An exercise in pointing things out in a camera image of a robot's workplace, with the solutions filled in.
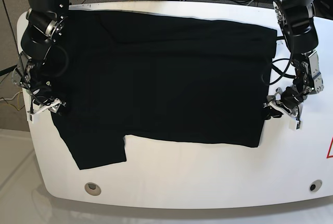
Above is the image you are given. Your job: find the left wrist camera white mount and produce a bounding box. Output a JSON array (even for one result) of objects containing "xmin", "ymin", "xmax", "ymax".
[{"xmin": 263, "ymin": 87, "xmax": 302, "ymax": 130}]

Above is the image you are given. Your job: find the table grommet hole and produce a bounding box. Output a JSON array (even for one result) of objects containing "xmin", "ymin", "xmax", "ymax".
[
  {"xmin": 309, "ymin": 180, "xmax": 323, "ymax": 192},
  {"xmin": 84, "ymin": 182, "xmax": 101, "ymax": 196}
]

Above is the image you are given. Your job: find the red triangle sticker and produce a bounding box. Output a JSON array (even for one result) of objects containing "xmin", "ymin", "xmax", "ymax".
[{"xmin": 326, "ymin": 139, "xmax": 333, "ymax": 159}]

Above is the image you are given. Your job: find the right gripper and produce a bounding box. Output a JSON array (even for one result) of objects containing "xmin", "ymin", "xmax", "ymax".
[{"xmin": 28, "ymin": 87, "xmax": 68, "ymax": 116}]

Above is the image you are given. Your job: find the yellow cable on floor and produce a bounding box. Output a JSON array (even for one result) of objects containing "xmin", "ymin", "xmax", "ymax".
[{"xmin": 0, "ymin": 90, "xmax": 24, "ymax": 111}]

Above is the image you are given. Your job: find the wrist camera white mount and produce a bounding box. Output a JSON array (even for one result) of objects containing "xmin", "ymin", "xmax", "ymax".
[
  {"xmin": 27, "ymin": 98, "xmax": 67, "ymax": 124},
  {"xmin": 263, "ymin": 87, "xmax": 302, "ymax": 130}
]

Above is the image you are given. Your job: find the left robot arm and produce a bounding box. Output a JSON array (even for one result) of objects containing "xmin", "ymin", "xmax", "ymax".
[{"xmin": 263, "ymin": 0, "xmax": 324, "ymax": 123}]

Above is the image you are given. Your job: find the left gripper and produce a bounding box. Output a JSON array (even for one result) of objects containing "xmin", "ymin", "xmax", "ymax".
[{"xmin": 262, "ymin": 86, "xmax": 309, "ymax": 120}]

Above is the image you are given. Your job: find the black T-shirt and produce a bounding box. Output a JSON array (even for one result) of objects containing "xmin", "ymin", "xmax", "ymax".
[{"xmin": 45, "ymin": 10, "xmax": 277, "ymax": 170}]

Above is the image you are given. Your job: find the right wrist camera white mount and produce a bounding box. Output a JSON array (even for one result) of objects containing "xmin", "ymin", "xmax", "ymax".
[{"xmin": 27, "ymin": 98, "xmax": 67, "ymax": 124}]

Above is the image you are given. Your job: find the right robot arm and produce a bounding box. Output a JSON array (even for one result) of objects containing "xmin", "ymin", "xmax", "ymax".
[{"xmin": 12, "ymin": 0, "xmax": 70, "ymax": 118}]

